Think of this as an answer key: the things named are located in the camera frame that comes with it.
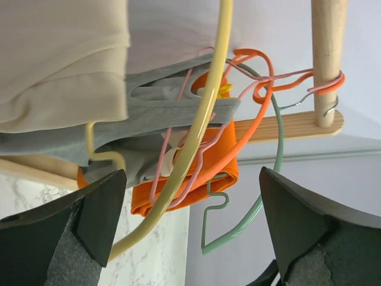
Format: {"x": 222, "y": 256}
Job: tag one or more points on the orange cloth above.
{"x": 141, "y": 204}

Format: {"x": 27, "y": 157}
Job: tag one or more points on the pink thin hanger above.
{"x": 262, "y": 94}

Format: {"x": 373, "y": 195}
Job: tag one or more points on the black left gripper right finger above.
{"x": 318, "y": 241}

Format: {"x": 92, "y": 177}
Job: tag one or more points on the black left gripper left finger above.
{"x": 66, "y": 241}

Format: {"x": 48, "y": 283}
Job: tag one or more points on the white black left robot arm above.
{"x": 265, "y": 275}

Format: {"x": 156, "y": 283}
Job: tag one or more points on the grey garment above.
{"x": 157, "y": 99}

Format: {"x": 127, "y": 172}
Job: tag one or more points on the beige trousers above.
{"x": 63, "y": 63}

